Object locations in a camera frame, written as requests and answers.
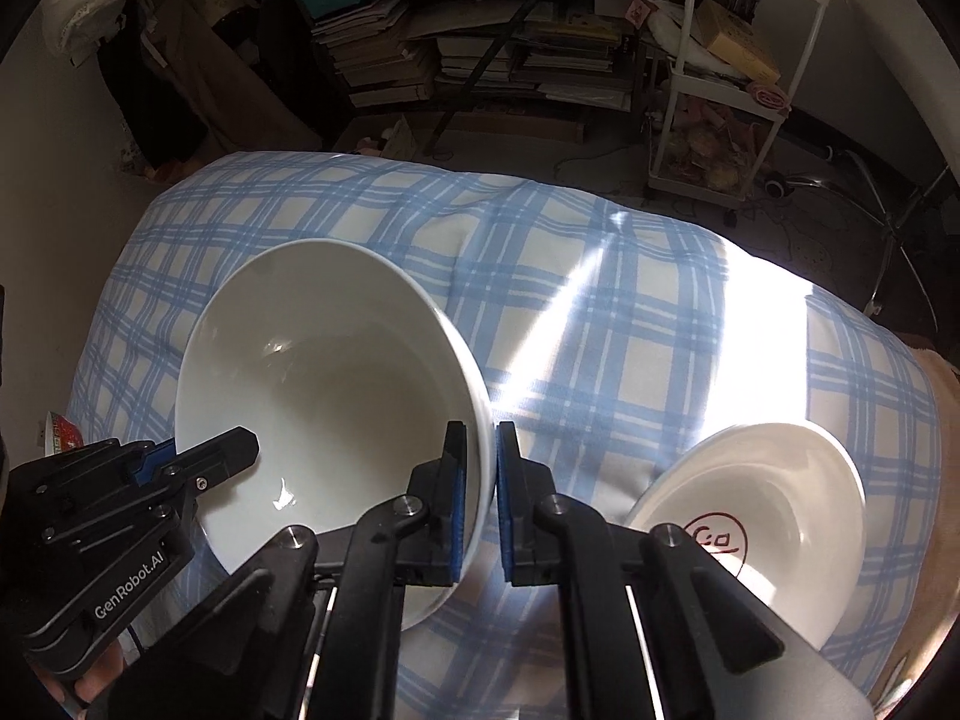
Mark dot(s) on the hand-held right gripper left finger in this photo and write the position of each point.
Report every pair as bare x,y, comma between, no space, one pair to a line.
457,499

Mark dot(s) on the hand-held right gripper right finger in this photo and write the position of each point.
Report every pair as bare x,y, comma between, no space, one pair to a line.
505,499

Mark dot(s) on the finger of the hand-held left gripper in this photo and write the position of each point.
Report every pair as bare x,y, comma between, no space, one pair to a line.
221,457
112,454

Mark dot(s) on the small red patterned bowl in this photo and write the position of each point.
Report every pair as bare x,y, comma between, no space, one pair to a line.
64,435

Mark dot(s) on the large white bowl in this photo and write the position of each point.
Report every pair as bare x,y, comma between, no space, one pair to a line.
337,390

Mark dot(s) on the large white cherry print plate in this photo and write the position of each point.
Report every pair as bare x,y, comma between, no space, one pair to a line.
787,480

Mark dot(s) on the person's left hand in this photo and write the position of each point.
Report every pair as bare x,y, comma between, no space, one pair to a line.
97,690

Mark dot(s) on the blue plaid cloth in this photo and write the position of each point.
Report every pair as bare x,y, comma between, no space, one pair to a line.
600,330

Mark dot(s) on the dark hanging clothes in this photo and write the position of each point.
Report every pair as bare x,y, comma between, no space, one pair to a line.
142,105

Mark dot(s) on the brown hanging coat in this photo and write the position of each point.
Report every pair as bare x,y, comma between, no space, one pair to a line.
225,67

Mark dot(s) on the stack of books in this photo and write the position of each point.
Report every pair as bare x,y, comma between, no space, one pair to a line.
390,52

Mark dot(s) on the white utility cart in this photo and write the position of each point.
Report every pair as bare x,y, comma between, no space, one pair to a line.
679,90

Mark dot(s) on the black pole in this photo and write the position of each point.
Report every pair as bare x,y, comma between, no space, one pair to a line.
495,52

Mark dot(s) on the white puffer jacket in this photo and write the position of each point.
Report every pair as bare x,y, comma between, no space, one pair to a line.
97,0

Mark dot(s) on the cardboard box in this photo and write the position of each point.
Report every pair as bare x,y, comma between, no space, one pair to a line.
739,41

